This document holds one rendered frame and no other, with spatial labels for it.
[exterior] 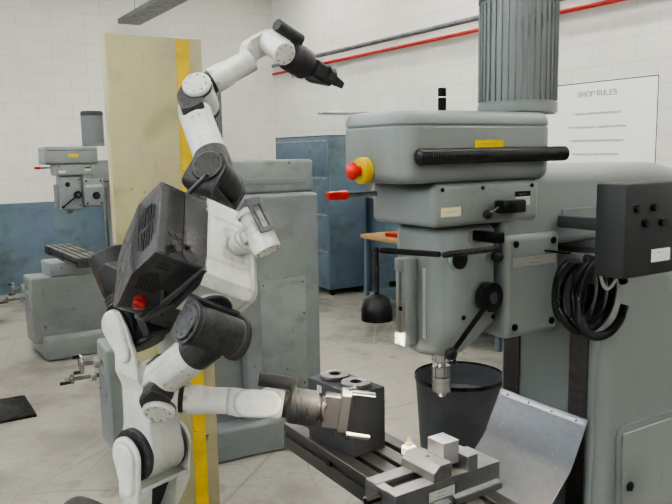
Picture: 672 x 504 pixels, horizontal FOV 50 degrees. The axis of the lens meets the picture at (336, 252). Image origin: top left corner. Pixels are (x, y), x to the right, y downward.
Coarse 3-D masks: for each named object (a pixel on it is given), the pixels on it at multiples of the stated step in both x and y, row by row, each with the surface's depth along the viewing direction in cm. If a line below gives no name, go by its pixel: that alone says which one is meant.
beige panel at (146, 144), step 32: (128, 64) 302; (160, 64) 309; (192, 64) 317; (128, 96) 304; (160, 96) 311; (128, 128) 305; (160, 128) 312; (128, 160) 307; (160, 160) 314; (128, 192) 308; (128, 224) 309; (192, 384) 332; (192, 416) 335; (192, 448) 336; (192, 480) 338
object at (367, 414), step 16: (320, 384) 217; (336, 384) 215; (352, 384) 210; (368, 384) 211; (352, 400) 206; (368, 400) 209; (384, 400) 213; (352, 416) 206; (368, 416) 209; (384, 416) 214; (320, 432) 220; (368, 432) 210; (384, 432) 214; (336, 448) 214; (352, 448) 208; (368, 448) 211
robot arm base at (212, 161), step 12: (204, 156) 178; (216, 156) 177; (192, 168) 178; (204, 168) 177; (216, 168) 176; (192, 180) 177; (216, 180) 175; (204, 192) 176; (216, 192) 177; (228, 204) 183
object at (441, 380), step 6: (432, 372) 182; (438, 372) 180; (444, 372) 180; (450, 372) 182; (432, 378) 182; (438, 378) 181; (444, 378) 181; (450, 378) 182; (432, 384) 183; (438, 384) 181; (444, 384) 181; (450, 384) 183; (432, 390) 183; (438, 390) 181; (444, 390) 181; (450, 390) 183
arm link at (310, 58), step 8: (312, 56) 208; (304, 64) 207; (312, 64) 208; (320, 64) 210; (296, 72) 208; (304, 72) 209; (312, 72) 211; (320, 72) 211; (328, 72) 212; (336, 72) 213; (312, 80) 217; (320, 80) 213; (328, 80) 212
